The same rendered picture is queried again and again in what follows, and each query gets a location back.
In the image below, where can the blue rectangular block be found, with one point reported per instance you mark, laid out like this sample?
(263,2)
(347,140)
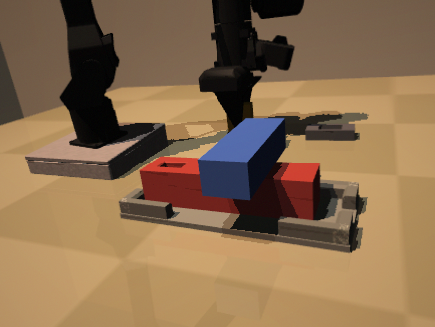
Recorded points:
(237,165)

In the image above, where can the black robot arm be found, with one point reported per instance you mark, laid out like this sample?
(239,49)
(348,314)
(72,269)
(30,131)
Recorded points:
(93,61)

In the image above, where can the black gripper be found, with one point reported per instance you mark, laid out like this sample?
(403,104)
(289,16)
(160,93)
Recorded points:
(230,79)

